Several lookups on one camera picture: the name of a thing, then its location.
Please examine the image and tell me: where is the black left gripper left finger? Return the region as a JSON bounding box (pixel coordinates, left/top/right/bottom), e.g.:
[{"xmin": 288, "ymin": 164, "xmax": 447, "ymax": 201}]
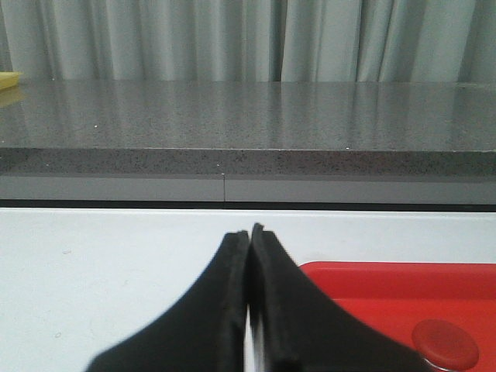
[{"xmin": 88, "ymin": 231, "xmax": 249, "ymax": 371}]

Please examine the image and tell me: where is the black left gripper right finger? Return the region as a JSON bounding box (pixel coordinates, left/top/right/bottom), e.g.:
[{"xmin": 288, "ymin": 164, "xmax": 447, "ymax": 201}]
[{"xmin": 249, "ymin": 224, "xmax": 429, "ymax": 371}]

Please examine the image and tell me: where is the red mushroom push button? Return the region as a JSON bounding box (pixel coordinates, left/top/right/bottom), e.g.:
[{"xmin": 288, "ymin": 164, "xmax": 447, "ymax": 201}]
[{"xmin": 412, "ymin": 319, "xmax": 480, "ymax": 371}]

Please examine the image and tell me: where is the red plastic tray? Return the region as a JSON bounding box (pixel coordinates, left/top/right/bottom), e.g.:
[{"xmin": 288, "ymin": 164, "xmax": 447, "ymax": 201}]
[{"xmin": 301, "ymin": 261, "xmax": 495, "ymax": 371}]

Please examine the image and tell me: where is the grey granite counter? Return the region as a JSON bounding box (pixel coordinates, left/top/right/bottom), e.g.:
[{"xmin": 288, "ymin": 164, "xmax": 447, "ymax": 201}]
[{"xmin": 1, "ymin": 80, "xmax": 495, "ymax": 205}]

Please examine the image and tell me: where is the yellow object on counter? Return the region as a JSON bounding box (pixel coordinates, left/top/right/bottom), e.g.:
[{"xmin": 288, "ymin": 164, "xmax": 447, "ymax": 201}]
[{"xmin": 0, "ymin": 71, "xmax": 22, "ymax": 91}]

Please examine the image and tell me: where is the white-grey curtain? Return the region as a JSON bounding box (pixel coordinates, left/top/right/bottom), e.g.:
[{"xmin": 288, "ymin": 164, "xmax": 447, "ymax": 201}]
[{"xmin": 1, "ymin": 1, "xmax": 495, "ymax": 83}]

